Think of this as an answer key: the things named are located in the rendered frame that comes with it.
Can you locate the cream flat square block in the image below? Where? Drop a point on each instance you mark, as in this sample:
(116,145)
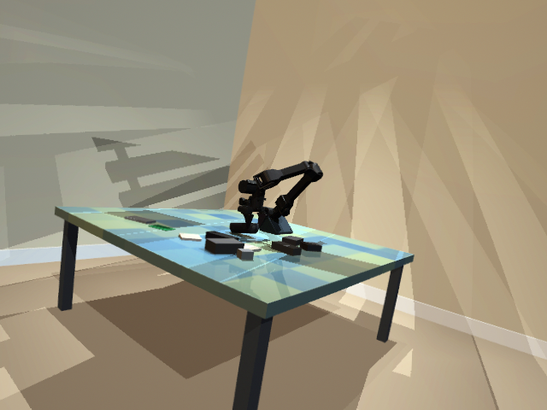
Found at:
(190,237)

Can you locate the white flat square tile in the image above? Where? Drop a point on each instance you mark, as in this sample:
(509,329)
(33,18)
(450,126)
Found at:
(251,247)

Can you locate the flat green rectangular block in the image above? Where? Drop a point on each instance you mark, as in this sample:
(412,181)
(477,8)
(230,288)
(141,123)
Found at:
(160,227)

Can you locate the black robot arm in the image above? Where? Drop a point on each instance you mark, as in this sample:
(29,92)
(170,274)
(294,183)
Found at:
(272,177)

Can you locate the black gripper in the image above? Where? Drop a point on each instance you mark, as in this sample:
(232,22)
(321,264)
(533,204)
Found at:
(256,205)

